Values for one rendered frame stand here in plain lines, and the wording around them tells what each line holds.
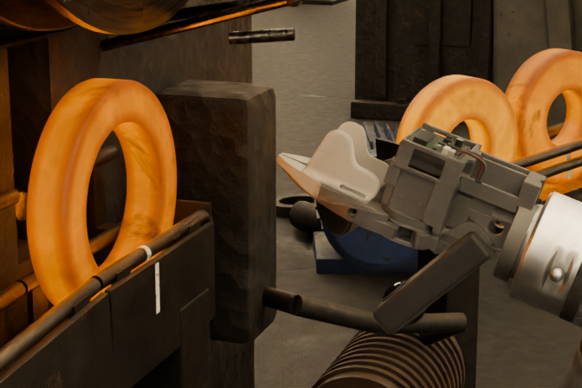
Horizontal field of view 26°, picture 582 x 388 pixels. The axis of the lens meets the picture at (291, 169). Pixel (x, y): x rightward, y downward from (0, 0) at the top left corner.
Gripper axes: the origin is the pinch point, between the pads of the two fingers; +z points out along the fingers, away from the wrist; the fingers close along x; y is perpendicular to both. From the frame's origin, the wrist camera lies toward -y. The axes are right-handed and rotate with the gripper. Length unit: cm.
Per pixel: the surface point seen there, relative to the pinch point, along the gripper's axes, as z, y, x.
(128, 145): 11.4, -0.6, 7.7
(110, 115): 10.5, 3.8, 14.9
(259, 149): 5.7, -2.4, -9.1
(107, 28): 10.9, 10.9, 18.3
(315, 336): 22, -86, -151
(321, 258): 35, -86, -194
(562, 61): -14.4, 8.3, -45.5
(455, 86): -6.0, 4.4, -32.4
